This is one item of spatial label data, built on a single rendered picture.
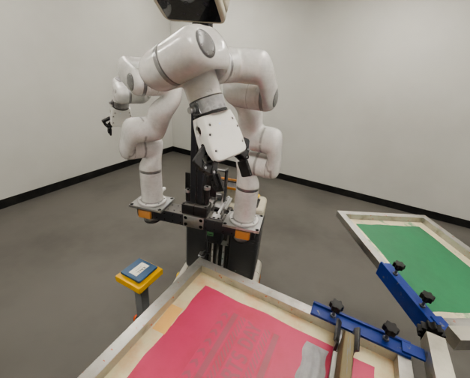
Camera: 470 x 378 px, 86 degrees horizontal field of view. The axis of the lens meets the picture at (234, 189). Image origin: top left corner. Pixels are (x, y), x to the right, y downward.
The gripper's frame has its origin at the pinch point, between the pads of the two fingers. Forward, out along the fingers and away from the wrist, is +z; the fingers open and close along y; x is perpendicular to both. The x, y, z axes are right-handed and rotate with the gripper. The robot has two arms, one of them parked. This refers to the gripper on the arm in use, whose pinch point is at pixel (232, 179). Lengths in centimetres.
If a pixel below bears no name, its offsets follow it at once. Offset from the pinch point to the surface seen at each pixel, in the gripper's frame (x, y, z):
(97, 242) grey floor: 248, 11, 52
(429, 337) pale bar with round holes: -23, 35, 67
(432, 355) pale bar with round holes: -25, 29, 67
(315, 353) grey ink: 1, 10, 61
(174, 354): 27, -21, 45
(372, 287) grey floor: 51, 165, 167
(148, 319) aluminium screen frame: 37, -21, 37
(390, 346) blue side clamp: -15, 26, 66
